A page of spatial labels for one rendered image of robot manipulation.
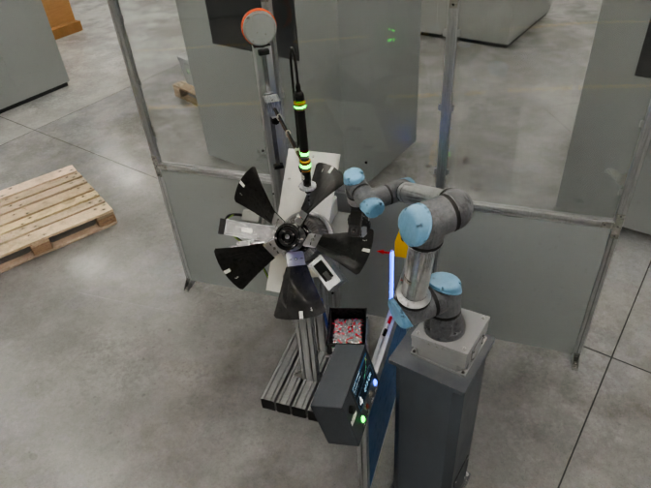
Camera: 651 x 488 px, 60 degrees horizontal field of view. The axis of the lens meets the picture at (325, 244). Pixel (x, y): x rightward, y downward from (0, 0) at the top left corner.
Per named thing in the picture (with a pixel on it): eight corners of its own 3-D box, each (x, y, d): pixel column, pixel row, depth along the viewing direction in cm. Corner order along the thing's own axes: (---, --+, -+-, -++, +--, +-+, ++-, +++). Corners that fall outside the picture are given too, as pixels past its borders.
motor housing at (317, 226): (281, 259, 271) (270, 259, 259) (289, 212, 271) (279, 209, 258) (326, 267, 264) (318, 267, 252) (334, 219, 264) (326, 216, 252)
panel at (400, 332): (403, 364, 323) (406, 277, 282) (406, 364, 322) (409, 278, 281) (364, 498, 263) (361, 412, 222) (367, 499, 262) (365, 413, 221)
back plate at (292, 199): (241, 285, 278) (240, 285, 277) (263, 145, 278) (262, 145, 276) (345, 305, 263) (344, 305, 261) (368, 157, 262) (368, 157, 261)
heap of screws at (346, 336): (332, 320, 257) (332, 317, 256) (363, 320, 256) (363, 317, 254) (329, 352, 242) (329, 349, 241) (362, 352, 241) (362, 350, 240)
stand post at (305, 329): (306, 381, 332) (291, 262, 276) (321, 385, 329) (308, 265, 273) (303, 387, 329) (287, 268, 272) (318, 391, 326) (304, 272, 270)
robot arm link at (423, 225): (437, 322, 199) (464, 210, 159) (401, 338, 195) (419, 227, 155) (418, 298, 207) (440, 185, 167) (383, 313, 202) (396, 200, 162)
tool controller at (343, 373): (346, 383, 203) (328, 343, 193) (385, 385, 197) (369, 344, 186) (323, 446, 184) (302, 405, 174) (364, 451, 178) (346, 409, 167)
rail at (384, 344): (405, 271, 285) (406, 259, 280) (414, 273, 284) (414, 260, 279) (356, 420, 219) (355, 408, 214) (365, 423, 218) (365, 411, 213)
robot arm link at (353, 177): (349, 186, 199) (338, 170, 203) (353, 205, 207) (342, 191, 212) (368, 176, 200) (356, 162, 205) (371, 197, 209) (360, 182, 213)
